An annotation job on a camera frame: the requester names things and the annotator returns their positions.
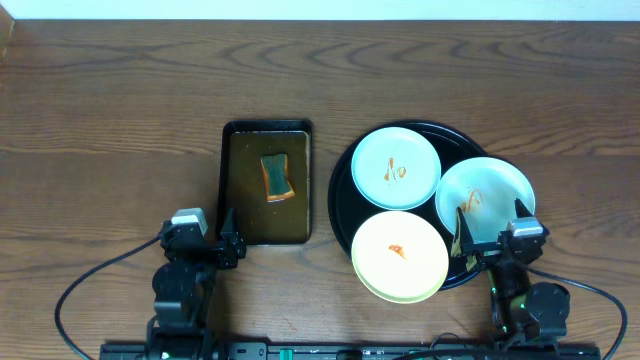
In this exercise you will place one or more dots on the yellow plate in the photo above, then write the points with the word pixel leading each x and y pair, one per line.
pixel 400 257

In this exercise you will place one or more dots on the light blue plate top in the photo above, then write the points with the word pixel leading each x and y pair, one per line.
pixel 396 168

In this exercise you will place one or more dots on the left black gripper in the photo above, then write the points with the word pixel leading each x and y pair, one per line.
pixel 228 255

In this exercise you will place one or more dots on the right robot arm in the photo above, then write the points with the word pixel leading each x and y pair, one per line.
pixel 525 314

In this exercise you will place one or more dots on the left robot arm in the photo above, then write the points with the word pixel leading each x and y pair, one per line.
pixel 185 284

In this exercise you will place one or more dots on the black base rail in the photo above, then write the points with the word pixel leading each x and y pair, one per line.
pixel 263 351

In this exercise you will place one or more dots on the light blue plate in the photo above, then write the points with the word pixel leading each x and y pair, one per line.
pixel 485 189
pixel 396 168

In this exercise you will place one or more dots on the orange green sponge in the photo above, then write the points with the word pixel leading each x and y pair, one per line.
pixel 276 177

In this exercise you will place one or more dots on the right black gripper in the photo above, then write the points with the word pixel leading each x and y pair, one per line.
pixel 486 253

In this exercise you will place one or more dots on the black rectangular water tray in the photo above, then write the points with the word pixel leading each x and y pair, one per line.
pixel 264 219

